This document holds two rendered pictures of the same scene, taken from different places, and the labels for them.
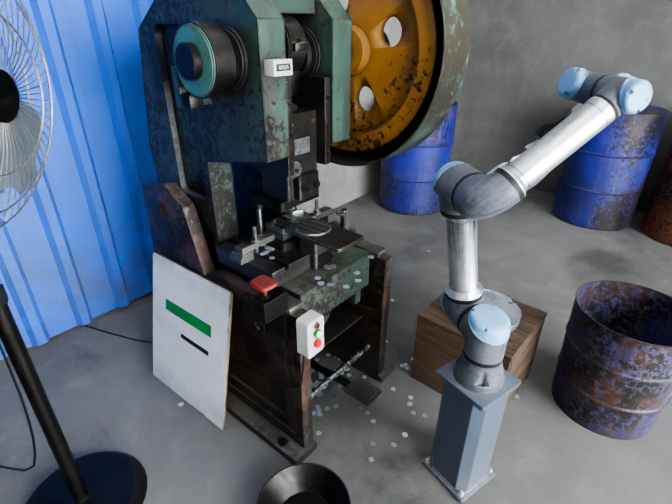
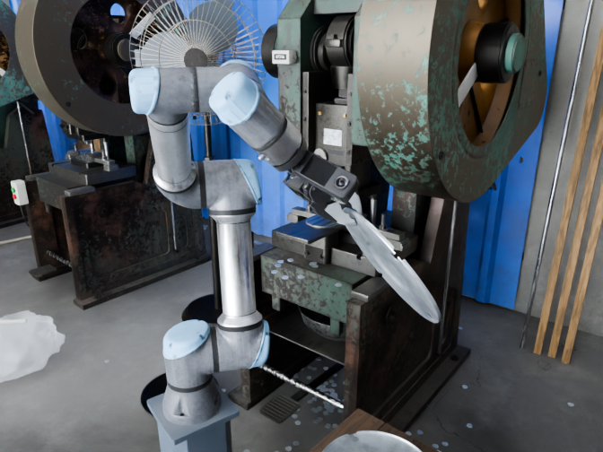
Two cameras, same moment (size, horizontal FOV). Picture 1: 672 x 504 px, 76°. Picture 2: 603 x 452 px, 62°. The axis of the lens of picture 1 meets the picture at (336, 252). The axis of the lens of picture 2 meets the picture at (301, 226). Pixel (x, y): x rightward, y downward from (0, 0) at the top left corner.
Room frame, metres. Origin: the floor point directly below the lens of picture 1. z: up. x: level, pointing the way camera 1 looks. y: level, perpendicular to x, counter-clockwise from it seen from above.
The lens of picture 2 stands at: (1.28, -1.54, 1.35)
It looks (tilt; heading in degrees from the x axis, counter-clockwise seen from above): 20 degrees down; 89
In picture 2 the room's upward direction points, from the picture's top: straight up
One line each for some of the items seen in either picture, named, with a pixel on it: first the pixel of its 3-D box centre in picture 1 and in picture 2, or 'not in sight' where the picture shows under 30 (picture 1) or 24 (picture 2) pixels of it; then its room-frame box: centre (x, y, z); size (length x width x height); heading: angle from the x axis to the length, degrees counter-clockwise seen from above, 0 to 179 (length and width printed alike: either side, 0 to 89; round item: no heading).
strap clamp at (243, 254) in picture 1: (253, 240); (307, 210); (1.33, 0.29, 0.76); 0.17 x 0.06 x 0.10; 141
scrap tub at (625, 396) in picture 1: (617, 359); not in sight; (1.32, -1.13, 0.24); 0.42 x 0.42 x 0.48
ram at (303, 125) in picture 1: (293, 151); (339, 143); (1.43, 0.15, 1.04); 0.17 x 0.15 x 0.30; 51
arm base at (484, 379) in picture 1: (480, 363); (190, 389); (1.00, -0.45, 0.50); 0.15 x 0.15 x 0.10
